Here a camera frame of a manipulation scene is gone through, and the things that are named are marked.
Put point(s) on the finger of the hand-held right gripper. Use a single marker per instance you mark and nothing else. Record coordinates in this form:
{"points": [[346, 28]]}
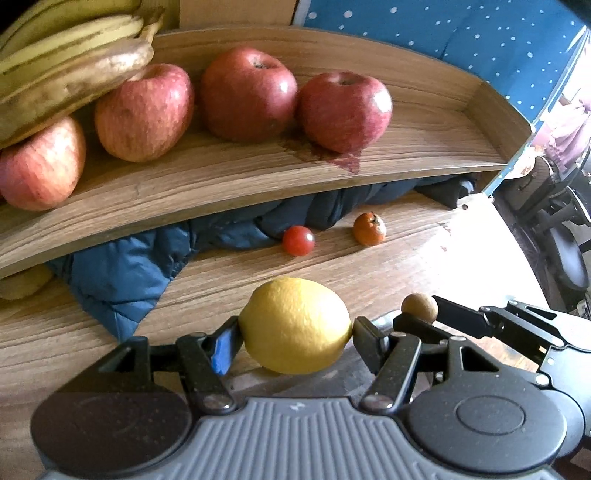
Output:
{"points": [[461, 314], [415, 326]]}

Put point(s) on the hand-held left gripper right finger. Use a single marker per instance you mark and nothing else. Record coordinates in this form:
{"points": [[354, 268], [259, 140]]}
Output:
{"points": [[369, 344]]}

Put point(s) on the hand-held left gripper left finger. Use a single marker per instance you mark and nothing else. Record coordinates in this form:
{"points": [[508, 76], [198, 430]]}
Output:
{"points": [[224, 346]]}

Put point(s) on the small brown kiwi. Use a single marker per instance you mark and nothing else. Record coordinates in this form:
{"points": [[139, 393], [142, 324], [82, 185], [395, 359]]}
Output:
{"points": [[419, 307]]}

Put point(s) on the yellow lemon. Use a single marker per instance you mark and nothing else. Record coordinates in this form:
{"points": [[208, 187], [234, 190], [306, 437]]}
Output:
{"points": [[295, 323]]}

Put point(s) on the small orange mandarin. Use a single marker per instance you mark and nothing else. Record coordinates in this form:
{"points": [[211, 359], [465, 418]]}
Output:
{"points": [[369, 229]]}

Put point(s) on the black office chair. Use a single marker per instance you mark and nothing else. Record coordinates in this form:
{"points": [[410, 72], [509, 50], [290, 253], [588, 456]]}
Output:
{"points": [[565, 258]]}

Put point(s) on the dark blue quilted jacket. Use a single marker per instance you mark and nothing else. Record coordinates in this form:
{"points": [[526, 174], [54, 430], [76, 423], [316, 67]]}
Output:
{"points": [[124, 272]]}

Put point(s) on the red cherry tomato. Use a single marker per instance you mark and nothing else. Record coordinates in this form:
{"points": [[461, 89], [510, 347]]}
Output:
{"points": [[298, 240]]}

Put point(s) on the wooden shelf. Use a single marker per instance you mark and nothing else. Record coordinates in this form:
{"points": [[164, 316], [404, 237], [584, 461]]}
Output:
{"points": [[438, 120]]}

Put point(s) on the dull yellow fruit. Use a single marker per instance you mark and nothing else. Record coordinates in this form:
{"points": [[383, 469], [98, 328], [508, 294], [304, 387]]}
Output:
{"points": [[23, 284]]}

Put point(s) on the pink cloth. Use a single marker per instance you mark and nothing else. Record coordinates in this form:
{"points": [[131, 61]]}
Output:
{"points": [[570, 129]]}

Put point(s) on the red apple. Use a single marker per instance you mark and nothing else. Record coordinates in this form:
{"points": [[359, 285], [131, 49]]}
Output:
{"points": [[344, 111], [145, 113], [249, 94], [41, 166]]}

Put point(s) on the blue dotted partition panel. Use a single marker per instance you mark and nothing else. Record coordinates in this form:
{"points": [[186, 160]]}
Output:
{"points": [[438, 27]]}

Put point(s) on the brown-spotted banana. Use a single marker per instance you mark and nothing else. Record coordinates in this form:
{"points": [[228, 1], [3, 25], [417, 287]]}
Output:
{"points": [[69, 90]]}

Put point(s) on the yellow banana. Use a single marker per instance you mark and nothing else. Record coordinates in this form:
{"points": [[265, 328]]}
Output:
{"points": [[60, 11], [69, 54], [69, 34]]}

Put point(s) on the cardboard box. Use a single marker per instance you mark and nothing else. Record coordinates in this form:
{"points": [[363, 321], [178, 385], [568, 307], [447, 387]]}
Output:
{"points": [[231, 11]]}

